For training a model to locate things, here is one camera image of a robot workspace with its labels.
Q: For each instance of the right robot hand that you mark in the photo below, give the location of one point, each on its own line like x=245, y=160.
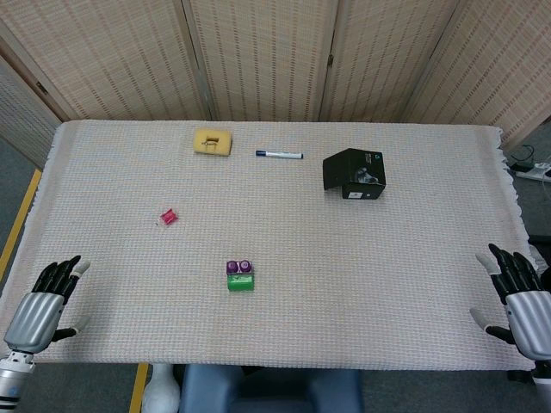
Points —
x=529, y=320

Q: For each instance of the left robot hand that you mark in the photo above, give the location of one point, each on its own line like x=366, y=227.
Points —
x=32, y=316

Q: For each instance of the purple building block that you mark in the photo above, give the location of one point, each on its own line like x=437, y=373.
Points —
x=234, y=266

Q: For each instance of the green building block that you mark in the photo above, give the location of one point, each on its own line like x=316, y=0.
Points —
x=240, y=285

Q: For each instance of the blue robot base seat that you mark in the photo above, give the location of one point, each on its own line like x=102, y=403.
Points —
x=267, y=391

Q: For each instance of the white power strip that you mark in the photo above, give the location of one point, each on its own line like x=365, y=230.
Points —
x=534, y=173

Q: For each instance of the small red wrapped object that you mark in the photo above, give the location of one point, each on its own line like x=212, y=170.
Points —
x=169, y=216

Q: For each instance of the woven folding screen panel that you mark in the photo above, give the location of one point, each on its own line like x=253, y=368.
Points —
x=107, y=56
x=387, y=56
x=262, y=56
x=503, y=64
x=21, y=125

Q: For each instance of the yellow sponge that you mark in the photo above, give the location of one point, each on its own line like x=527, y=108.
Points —
x=199, y=144

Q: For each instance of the white woven tablecloth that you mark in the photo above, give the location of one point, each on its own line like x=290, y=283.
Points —
x=301, y=241

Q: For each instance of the black cardboard box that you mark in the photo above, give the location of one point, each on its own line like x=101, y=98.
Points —
x=340, y=170

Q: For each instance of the white marker with blue cap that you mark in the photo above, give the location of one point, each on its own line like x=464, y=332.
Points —
x=280, y=154

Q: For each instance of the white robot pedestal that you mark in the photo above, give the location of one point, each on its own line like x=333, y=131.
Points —
x=160, y=391

